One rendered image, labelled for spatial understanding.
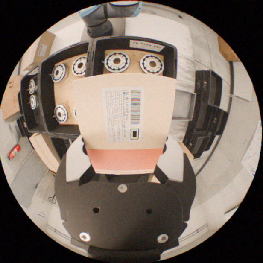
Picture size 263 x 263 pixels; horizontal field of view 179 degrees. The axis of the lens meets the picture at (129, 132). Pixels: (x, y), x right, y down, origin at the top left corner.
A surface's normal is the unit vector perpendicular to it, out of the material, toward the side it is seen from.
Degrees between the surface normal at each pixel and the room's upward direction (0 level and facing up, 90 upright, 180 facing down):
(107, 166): 0
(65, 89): 0
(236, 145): 90
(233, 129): 90
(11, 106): 78
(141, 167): 0
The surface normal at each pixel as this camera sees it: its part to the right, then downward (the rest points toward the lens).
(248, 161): -1.00, 0.01
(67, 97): 0.04, 0.48
